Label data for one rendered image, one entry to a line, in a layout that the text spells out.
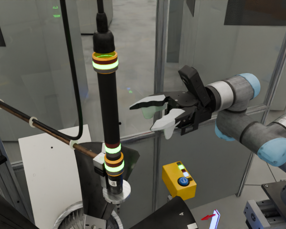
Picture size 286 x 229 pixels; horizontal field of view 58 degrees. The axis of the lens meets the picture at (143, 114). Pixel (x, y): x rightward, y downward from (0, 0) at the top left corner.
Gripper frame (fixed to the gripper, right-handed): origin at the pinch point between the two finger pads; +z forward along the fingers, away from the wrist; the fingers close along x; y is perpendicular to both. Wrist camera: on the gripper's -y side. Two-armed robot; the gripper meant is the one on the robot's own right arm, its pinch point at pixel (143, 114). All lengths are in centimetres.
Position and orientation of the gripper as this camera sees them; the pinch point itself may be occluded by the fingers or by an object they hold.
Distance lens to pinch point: 56.5
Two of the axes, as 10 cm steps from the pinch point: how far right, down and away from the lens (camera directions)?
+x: -5.1, -4.9, 7.1
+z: -8.6, 2.9, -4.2
